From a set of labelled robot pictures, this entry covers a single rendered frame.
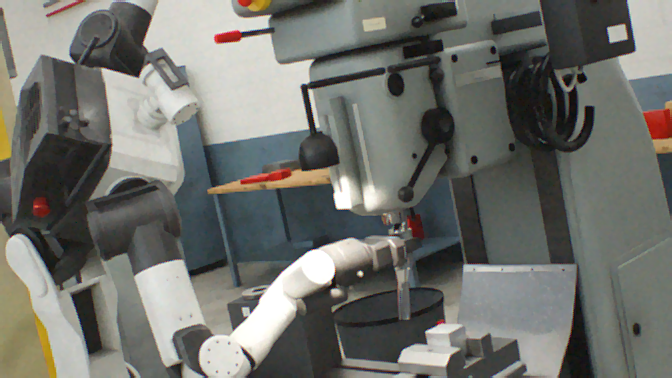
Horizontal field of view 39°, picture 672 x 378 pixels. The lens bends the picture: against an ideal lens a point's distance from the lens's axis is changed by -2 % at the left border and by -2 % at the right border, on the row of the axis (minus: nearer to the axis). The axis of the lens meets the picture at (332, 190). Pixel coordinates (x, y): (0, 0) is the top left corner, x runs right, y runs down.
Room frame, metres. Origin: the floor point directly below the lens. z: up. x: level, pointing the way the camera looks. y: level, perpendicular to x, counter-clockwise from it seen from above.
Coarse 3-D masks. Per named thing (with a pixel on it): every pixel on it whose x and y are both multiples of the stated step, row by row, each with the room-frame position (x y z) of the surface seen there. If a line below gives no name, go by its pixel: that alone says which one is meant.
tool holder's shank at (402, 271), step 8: (400, 272) 1.86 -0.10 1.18; (408, 272) 1.87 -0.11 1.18; (400, 280) 1.86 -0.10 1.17; (400, 288) 1.86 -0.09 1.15; (408, 288) 1.87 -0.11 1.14; (400, 296) 1.87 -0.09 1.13; (408, 296) 1.87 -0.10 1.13; (400, 304) 1.86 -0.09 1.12; (408, 304) 1.86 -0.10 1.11; (400, 312) 1.86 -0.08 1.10; (408, 312) 1.86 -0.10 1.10
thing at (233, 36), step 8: (224, 32) 1.79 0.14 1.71; (232, 32) 1.79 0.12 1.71; (240, 32) 1.80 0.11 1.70; (248, 32) 1.82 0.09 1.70; (256, 32) 1.83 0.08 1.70; (264, 32) 1.85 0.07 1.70; (272, 32) 1.86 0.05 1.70; (216, 40) 1.77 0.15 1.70; (224, 40) 1.78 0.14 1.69; (232, 40) 1.79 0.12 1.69; (240, 40) 1.80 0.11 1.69
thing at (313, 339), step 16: (256, 288) 2.28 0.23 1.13; (240, 304) 2.21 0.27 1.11; (256, 304) 2.18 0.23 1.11; (240, 320) 2.22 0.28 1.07; (304, 320) 2.12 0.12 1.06; (320, 320) 2.16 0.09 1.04; (288, 336) 2.14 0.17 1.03; (304, 336) 2.11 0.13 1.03; (320, 336) 2.15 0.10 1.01; (336, 336) 2.20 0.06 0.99; (272, 352) 2.18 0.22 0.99; (288, 352) 2.15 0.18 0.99; (304, 352) 2.12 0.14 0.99; (320, 352) 2.14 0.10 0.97; (336, 352) 2.19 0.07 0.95; (256, 368) 2.21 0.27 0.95; (272, 368) 2.18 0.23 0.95; (288, 368) 2.15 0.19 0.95; (304, 368) 2.12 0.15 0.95; (320, 368) 2.13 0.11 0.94
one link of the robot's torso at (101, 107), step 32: (64, 64) 1.78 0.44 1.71; (32, 96) 1.82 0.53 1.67; (64, 96) 1.71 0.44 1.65; (96, 96) 1.76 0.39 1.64; (128, 96) 1.81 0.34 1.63; (32, 128) 1.89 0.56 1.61; (64, 128) 1.66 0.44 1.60; (96, 128) 1.70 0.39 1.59; (128, 128) 1.75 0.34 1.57; (160, 128) 1.80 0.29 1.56; (32, 160) 1.67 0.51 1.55; (64, 160) 1.69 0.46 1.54; (96, 160) 1.65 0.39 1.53; (128, 160) 1.70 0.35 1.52; (160, 160) 1.74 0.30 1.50; (32, 192) 1.73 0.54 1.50; (64, 192) 1.74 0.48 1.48; (96, 192) 1.71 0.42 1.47; (32, 224) 1.81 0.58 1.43; (64, 224) 1.80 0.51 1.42
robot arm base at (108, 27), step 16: (96, 16) 1.90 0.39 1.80; (112, 16) 1.89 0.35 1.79; (80, 32) 1.89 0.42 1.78; (96, 32) 1.88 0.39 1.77; (112, 32) 1.87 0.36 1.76; (80, 48) 1.88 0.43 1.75; (96, 48) 1.87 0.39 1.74; (112, 48) 1.86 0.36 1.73; (144, 48) 2.00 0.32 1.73; (96, 64) 1.87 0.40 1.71; (112, 64) 1.87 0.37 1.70
